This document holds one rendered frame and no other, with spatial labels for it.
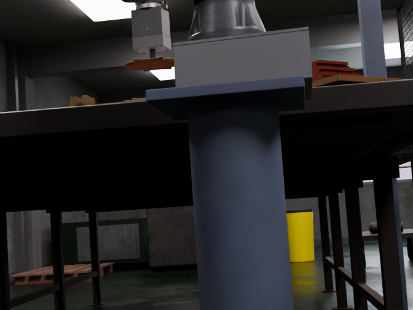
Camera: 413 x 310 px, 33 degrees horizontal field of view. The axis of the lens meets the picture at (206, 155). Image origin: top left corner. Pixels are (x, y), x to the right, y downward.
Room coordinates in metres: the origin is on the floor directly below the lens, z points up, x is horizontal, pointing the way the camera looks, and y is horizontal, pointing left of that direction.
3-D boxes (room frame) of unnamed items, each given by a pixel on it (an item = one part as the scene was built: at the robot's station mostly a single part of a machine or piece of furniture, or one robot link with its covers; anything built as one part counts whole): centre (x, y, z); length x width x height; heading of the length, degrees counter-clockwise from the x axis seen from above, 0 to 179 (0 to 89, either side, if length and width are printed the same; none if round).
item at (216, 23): (1.30, -0.05, 1.01); 0.15 x 0.15 x 0.10
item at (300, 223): (9.00, -1.11, 0.32); 0.42 x 0.41 x 0.65; 173
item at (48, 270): (8.76, 1.83, 0.06); 1.37 x 0.95 x 0.12; 172
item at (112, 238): (10.43, 1.30, 0.34); 1.69 x 1.54 x 0.69; 172
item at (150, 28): (1.81, 0.12, 1.15); 0.10 x 0.09 x 0.16; 164
